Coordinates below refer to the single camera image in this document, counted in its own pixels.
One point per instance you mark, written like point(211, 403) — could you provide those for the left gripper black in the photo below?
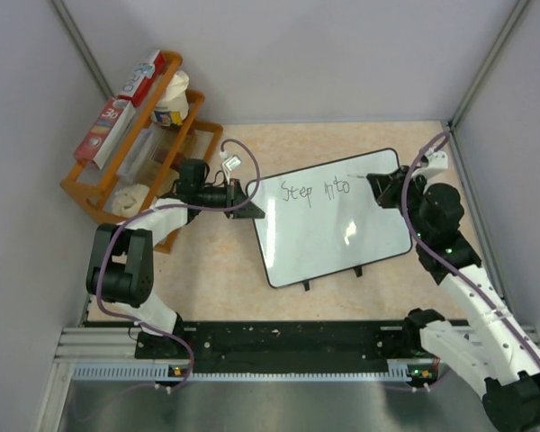
point(235, 195)

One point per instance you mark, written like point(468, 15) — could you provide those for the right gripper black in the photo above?
point(389, 184)

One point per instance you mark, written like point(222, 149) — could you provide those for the white whiteboard black frame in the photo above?
point(318, 221)

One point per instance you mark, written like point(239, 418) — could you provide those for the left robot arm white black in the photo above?
point(121, 266)

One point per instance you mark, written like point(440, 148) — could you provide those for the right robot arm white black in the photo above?
point(504, 368)

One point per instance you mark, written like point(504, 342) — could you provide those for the clear box of brown items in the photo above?
point(148, 154)

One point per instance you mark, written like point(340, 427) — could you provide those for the red white wrap box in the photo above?
point(106, 132)

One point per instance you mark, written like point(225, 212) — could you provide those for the red white foil box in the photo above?
point(142, 77)

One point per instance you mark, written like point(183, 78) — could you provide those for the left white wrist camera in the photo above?
point(229, 162)

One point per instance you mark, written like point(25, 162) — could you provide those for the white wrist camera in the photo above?
point(229, 162)
point(432, 164)

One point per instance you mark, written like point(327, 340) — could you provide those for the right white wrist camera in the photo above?
point(432, 164)

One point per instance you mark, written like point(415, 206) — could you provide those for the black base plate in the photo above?
point(299, 346)

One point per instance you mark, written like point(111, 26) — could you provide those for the grey slotted cable duct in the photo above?
point(393, 373)

